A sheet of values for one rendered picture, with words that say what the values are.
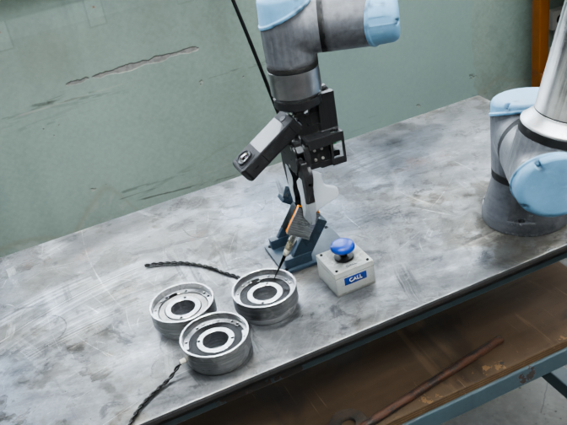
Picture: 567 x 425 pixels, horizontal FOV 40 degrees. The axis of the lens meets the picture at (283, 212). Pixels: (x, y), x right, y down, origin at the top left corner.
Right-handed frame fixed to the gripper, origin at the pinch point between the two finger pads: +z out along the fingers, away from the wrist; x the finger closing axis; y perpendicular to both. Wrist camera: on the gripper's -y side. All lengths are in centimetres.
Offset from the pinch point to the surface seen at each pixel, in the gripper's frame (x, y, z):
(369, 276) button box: -6.2, 7.5, 11.4
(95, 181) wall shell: 157, -25, 56
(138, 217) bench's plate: 40.5, -22.0, 13.0
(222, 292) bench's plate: 5.8, -14.7, 13.1
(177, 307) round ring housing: 3.1, -22.8, 11.1
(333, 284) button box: -5.4, 1.4, 11.1
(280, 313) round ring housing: -7.7, -8.8, 11.0
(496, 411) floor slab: 26, 52, 93
